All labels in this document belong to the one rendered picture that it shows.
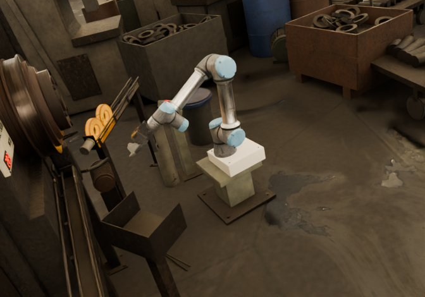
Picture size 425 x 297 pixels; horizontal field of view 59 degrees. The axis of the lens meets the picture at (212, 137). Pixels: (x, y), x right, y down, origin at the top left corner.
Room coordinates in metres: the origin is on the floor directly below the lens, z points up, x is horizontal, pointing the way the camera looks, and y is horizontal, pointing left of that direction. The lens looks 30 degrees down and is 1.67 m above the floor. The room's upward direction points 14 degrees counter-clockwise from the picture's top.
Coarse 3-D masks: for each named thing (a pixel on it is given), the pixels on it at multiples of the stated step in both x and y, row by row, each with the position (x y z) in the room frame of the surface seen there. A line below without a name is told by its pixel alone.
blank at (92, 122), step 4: (88, 120) 2.12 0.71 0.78; (92, 120) 2.12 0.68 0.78; (96, 120) 2.16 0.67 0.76; (88, 124) 2.09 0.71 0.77; (92, 124) 2.11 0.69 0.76; (96, 124) 2.14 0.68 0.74; (100, 124) 2.17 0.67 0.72; (88, 128) 2.07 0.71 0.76; (92, 128) 2.09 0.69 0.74; (96, 128) 2.16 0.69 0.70; (100, 128) 2.16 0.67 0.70; (88, 132) 2.06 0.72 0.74; (92, 132) 2.08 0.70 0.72; (96, 132) 2.15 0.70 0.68; (100, 132) 2.15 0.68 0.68; (96, 136) 2.09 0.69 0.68
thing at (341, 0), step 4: (328, 0) 5.55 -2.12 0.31; (332, 0) 5.49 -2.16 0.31; (336, 0) 5.42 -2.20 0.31; (340, 0) 5.38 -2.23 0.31; (344, 0) 5.36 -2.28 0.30; (348, 0) 5.29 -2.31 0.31; (352, 0) 5.23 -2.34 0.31; (356, 0) 5.26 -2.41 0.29; (360, 0) 5.24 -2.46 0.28; (348, 4) 5.19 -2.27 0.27; (352, 4) 5.23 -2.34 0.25; (356, 4) 5.25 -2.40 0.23
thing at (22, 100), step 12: (12, 60) 1.61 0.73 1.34; (12, 72) 1.52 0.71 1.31; (12, 84) 1.47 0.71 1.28; (24, 84) 1.46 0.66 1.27; (12, 96) 1.44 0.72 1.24; (24, 96) 1.44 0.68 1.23; (24, 108) 1.42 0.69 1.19; (24, 120) 1.40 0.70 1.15; (36, 120) 1.41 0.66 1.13; (36, 132) 1.41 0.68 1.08; (36, 144) 1.41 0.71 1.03; (48, 144) 1.44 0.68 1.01
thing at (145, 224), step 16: (128, 208) 1.33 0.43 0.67; (176, 208) 1.20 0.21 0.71; (112, 224) 1.25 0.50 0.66; (128, 224) 1.29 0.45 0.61; (144, 224) 1.27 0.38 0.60; (160, 224) 1.11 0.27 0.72; (176, 224) 1.17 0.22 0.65; (112, 240) 1.20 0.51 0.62; (128, 240) 1.13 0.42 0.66; (144, 240) 1.07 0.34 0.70; (160, 240) 1.09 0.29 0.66; (144, 256) 1.10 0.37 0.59; (160, 256) 1.07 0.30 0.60; (160, 272) 1.19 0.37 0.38; (160, 288) 1.22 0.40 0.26; (176, 288) 1.23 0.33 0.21
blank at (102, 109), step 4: (104, 104) 2.30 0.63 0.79; (100, 108) 2.24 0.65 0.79; (104, 108) 2.28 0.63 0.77; (108, 108) 2.32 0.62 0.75; (96, 112) 2.23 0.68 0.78; (100, 112) 2.22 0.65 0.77; (104, 112) 2.31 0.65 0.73; (108, 112) 2.30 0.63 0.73; (96, 116) 2.21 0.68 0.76; (100, 116) 2.21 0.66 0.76; (108, 116) 2.30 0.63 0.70; (100, 120) 2.20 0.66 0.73; (104, 120) 2.23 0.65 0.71; (108, 120) 2.27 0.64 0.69; (104, 124) 2.22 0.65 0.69; (108, 124) 2.25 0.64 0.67
